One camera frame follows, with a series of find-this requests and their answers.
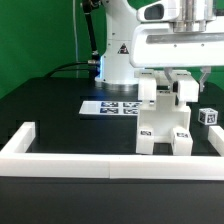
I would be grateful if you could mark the white U-shaped fence frame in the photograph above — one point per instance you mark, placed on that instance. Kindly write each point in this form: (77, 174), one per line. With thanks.
(15, 160)

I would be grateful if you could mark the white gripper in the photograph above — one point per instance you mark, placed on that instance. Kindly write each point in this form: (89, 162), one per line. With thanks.
(179, 33)

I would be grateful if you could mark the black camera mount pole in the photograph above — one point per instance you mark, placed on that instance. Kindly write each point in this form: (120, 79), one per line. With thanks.
(88, 6)

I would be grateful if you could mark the white chair seat part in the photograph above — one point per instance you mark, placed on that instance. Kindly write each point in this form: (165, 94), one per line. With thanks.
(163, 115)

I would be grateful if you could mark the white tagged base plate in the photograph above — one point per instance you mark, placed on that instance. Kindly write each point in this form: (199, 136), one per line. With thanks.
(109, 108)

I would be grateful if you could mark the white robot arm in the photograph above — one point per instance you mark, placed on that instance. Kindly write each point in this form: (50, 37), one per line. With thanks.
(116, 71)

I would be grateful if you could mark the white tagged cube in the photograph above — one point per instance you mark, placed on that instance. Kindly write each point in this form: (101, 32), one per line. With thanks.
(207, 116)

